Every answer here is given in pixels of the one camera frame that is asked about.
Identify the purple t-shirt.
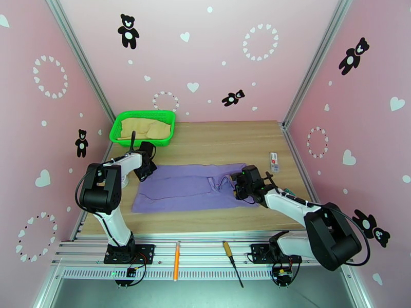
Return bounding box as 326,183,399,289
132,162,259,215

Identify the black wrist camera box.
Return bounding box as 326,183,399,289
237,166,261,189
140,141,157,157

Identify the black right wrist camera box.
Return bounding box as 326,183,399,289
237,166,261,189

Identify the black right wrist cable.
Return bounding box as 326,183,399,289
264,170,283,193

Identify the green plastic basket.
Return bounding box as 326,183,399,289
109,110,177,148

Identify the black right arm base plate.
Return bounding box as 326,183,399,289
250,243,303,265

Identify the aluminium table frame rail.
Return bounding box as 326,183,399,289
50,232,356,268

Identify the orange pencil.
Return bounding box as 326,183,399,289
173,241,180,282

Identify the tan cloth garment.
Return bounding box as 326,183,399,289
119,118,172,141

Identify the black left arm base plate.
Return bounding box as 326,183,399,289
103,243,156,265

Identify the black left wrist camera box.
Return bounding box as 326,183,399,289
140,141,157,157

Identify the yellow-handled screwdriver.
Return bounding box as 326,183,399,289
222,241,245,288

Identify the aluminium frame post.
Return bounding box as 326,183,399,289
282,0,356,129
43,0,117,126

